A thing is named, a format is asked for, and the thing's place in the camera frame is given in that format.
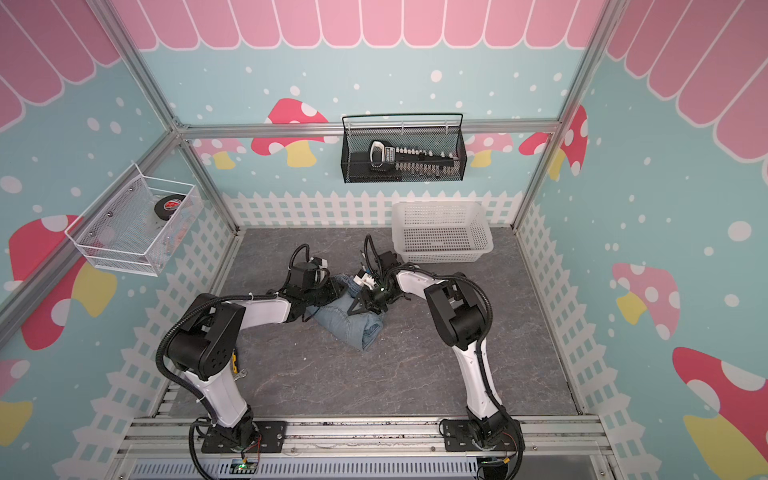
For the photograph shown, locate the blue denim long pants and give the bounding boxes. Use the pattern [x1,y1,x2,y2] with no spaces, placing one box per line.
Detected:
[307,274,384,351]

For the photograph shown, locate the white plastic basket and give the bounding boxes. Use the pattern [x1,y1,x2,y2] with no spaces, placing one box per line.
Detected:
[391,200,494,264]

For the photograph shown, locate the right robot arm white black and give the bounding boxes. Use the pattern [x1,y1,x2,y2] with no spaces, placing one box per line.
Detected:
[348,235,525,479]

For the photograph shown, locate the small green circuit board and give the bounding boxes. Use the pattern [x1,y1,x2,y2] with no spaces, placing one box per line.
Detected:
[230,459,259,475]

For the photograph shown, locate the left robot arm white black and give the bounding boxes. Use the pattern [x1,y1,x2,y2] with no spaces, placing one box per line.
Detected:
[155,244,346,479]

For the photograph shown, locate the black wire mesh wall basket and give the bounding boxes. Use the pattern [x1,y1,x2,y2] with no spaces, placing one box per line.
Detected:
[340,113,467,183]

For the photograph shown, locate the white wire mesh wall basket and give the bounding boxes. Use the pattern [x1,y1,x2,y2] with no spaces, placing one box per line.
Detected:
[65,164,203,277]

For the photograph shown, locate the black screwdriver bit set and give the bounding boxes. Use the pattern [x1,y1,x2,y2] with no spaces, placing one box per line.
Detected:
[366,140,462,180]

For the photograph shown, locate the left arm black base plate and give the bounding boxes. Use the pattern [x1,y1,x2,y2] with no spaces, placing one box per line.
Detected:
[202,420,287,454]

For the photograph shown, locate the black tape roll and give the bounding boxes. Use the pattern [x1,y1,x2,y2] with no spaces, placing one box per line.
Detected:
[154,194,186,221]

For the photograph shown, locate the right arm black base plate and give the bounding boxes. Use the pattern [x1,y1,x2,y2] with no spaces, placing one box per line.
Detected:
[438,415,526,453]

